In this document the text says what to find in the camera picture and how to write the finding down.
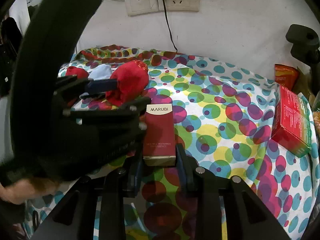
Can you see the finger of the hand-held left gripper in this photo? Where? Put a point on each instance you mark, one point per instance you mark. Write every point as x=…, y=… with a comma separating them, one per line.
x=107, y=114
x=102, y=84

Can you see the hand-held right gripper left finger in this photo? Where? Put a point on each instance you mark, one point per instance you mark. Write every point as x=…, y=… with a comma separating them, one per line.
x=137, y=180

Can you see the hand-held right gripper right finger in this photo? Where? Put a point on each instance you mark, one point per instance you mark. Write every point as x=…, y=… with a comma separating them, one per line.
x=184, y=177

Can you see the large red sock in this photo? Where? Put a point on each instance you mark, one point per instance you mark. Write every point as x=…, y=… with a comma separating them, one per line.
x=130, y=82

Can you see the maroon cosmetic box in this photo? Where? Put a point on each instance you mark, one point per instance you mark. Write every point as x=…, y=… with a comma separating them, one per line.
x=158, y=130

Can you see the person's left hand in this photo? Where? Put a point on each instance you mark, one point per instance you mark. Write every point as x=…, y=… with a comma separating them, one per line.
x=20, y=190

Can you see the light blue sock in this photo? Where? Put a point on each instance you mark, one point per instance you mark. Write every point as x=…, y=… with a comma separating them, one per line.
x=101, y=71

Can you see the small red sock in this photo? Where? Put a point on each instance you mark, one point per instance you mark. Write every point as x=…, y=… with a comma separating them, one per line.
x=76, y=72

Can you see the dark cloth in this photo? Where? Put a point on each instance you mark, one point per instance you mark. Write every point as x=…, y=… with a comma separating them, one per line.
x=8, y=45

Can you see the colourful dotted blanket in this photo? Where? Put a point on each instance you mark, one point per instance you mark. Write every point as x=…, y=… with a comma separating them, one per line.
x=212, y=105

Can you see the red and green box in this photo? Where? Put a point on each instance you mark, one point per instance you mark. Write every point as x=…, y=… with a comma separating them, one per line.
x=287, y=120

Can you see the orange red snack packet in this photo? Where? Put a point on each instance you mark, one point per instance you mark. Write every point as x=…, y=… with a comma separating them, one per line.
x=285, y=76

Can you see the black clamp mount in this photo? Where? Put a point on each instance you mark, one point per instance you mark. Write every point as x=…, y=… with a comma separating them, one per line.
x=303, y=40

